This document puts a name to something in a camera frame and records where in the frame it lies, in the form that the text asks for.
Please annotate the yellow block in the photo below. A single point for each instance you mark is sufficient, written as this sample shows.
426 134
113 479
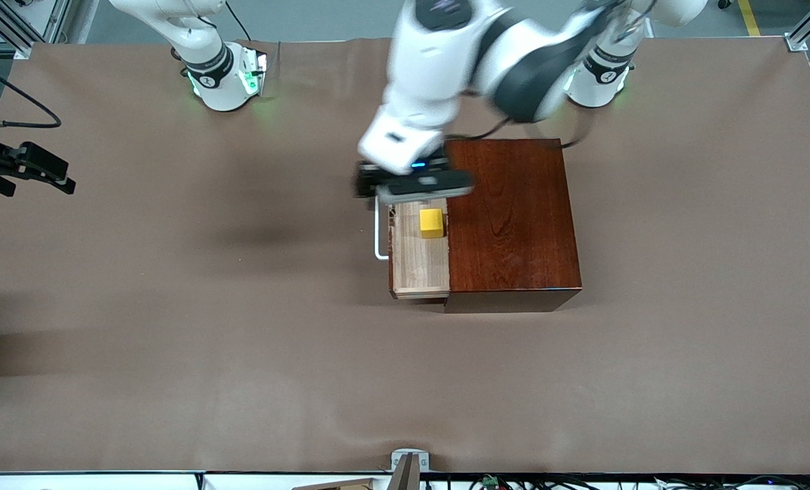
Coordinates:
432 224

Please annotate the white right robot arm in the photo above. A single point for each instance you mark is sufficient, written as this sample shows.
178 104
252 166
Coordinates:
214 88

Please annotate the brown table cover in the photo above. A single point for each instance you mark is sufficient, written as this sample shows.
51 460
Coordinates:
173 272

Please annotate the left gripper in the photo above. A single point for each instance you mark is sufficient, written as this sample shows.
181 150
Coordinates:
366 181

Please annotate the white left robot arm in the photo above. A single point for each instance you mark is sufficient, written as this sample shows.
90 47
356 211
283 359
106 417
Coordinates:
446 54

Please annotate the dark brown wooden cabinet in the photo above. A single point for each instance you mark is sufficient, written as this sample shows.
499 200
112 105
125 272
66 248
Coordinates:
514 231

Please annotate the light wooden board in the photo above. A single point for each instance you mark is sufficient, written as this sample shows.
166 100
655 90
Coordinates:
337 484

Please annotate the grey metal camera bracket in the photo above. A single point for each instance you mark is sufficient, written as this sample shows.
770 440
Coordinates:
408 466

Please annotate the aluminium frame with diagonal struts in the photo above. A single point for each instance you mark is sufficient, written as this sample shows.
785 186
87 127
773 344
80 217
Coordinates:
17 34

